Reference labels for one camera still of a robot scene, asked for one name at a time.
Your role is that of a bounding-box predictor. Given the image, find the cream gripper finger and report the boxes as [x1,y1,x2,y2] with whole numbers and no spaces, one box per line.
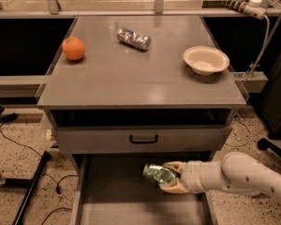
[163,161,185,174]
[160,178,189,194]

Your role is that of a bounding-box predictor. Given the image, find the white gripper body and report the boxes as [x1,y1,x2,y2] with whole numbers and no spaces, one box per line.
[180,161,206,194]

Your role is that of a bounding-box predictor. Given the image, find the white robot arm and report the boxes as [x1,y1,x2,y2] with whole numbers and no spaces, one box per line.
[160,151,281,203]

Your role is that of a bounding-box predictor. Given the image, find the grey top drawer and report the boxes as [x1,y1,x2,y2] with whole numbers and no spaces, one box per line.
[54,125,232,154]

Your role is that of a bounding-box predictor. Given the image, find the open grey middle drawer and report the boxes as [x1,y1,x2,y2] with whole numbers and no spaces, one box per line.
[70,154,218,225]

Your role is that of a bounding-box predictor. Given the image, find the grey drawer cabinet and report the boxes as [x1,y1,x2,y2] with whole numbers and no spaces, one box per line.
[36,14,250,225]

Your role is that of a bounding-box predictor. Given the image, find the crushed silver can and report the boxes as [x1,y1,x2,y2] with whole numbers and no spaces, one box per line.
[117,27,152,51]

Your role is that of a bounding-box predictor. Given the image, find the black chair leg with caster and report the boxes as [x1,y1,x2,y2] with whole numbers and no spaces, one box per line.
[257,138,281,158]

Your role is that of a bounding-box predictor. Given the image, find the white paper bowl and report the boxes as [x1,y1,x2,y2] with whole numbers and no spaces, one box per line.
[184,46,229,76]

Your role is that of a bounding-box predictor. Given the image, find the black floor stand bar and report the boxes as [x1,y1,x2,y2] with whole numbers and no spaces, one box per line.
[4,151,52,225]

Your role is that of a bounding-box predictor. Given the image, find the orange fruit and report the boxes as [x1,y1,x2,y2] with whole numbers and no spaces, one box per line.
[62,37,85,61]

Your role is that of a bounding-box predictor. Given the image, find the black drawer handle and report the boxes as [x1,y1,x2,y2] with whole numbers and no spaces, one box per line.
[129,135,158,144]

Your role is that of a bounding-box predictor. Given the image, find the black floor cable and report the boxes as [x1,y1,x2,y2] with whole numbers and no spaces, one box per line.
[0,119,80,225]

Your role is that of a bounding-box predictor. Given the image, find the white coiled hose fixture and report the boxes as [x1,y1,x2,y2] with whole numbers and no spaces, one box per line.
[216,0,267,20]

